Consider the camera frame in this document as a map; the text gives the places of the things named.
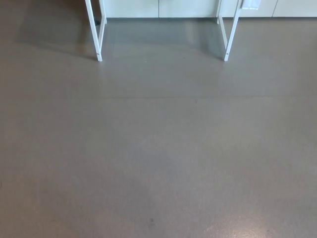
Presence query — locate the white cabinet door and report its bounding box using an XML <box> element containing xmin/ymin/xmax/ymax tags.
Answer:
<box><xmin>272</xmin><ymin>0</ymin><xmax>317</xmax><ymax>18</ymax></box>
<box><xmin>158</xmin><ymin>0</ymin><xmax>273</xmax><ymax>18</ymax></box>
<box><xmin>100</xmin><ymin>0</ymin><xmax>159</xmax><ymax>18</ymax></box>

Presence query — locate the white hanging cloth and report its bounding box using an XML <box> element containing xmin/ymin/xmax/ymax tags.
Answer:
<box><xmin>241</xmin><ymin>0</ymin><xmax>262</xmax><ymax>11</ymax></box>

